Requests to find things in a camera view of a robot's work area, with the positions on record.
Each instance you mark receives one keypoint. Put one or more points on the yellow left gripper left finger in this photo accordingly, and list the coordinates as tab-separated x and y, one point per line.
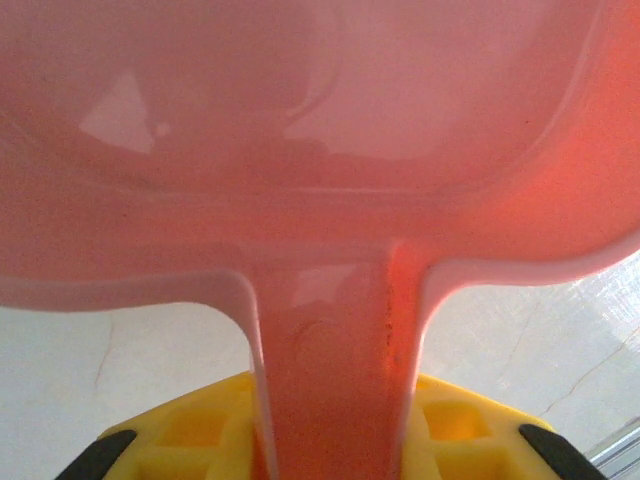
190	435

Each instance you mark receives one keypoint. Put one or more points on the pink plastic dustpan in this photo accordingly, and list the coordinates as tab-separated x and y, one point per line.
320	150

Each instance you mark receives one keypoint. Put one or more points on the left aluminium side rail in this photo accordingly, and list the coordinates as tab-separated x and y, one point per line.
620	445

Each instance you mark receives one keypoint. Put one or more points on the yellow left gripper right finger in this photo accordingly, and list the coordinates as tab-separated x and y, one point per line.
480	440

